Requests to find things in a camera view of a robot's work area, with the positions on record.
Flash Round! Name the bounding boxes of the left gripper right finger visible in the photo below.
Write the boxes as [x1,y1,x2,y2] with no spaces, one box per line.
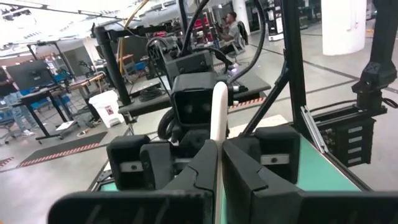
[221,139,398,224]

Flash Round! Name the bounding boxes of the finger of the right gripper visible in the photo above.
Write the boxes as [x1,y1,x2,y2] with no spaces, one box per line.
[254,124,301,185]
[107,134,175,191]

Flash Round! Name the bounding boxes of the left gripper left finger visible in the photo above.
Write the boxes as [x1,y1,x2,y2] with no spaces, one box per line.
[47,139,219,224]

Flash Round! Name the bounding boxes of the white handled metal fork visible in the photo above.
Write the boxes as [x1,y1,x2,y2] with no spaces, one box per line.
[210,81,230,194]

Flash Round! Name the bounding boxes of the green table mat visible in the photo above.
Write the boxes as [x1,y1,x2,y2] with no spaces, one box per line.
[99,135,361,224]

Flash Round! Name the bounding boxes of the white waste bin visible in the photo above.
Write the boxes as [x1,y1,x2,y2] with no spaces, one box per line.
[88,90,126,129]

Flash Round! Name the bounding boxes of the black electronics box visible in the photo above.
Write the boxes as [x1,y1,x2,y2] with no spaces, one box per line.
[313,105,389,168]

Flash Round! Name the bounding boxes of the grey equipment cart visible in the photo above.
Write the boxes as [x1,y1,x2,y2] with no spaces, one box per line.
[117,73,272,116]

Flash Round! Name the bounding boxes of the black striped floor mat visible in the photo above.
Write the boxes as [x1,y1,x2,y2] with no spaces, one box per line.
[17,130,109,169]

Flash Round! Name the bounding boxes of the black pole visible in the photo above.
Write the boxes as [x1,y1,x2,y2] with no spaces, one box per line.
[90,23,175,106]

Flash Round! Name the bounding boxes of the black office desk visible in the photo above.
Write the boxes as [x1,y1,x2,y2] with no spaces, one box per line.
[17,73,107,141]

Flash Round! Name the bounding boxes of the person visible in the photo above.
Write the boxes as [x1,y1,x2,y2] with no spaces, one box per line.
[217,11,247,56]
[0,67,35,138]

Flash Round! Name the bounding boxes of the black computer monitor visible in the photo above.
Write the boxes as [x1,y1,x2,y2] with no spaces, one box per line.
[6,59,56,91]

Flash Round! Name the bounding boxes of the white building pillar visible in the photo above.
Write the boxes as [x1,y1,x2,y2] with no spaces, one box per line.
[321,0,368,57]

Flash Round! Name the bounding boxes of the black support bar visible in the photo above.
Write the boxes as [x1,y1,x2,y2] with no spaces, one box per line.
[352,0,398,110]

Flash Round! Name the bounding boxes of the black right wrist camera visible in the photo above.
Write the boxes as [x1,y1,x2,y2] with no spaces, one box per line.
[170,72,233,126]

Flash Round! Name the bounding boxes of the coiled black cable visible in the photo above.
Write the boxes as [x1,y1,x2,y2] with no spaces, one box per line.
[138,86,170,103]

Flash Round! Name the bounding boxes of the black metal table frame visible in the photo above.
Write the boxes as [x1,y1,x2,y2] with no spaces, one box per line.
[241,0,374,192]

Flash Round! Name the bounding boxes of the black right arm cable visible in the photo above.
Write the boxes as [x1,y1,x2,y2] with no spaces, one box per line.
[180,0,268,85]

